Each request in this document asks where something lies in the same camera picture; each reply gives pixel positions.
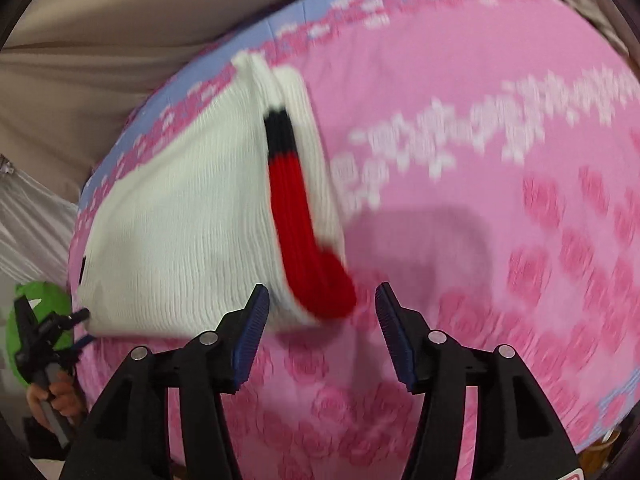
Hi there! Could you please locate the white knit sweater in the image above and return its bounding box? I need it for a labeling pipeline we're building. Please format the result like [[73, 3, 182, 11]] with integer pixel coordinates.
[[76, 53, 356, 337]]

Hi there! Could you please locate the person's left hand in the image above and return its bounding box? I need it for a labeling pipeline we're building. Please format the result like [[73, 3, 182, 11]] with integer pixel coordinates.
[[26, 370, 87, 431]]

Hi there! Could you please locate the green object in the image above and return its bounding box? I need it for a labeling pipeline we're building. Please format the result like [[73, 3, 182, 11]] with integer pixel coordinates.
[[6, 282, 72, 388]]

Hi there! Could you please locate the white striped cloth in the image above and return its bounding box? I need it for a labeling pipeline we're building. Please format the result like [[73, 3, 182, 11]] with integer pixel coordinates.
[[0, 157, 78, 287]]

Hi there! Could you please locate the pink floral quilt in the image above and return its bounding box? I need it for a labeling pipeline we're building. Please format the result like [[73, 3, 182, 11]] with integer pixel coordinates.
[[70, 0, 639, 479]]

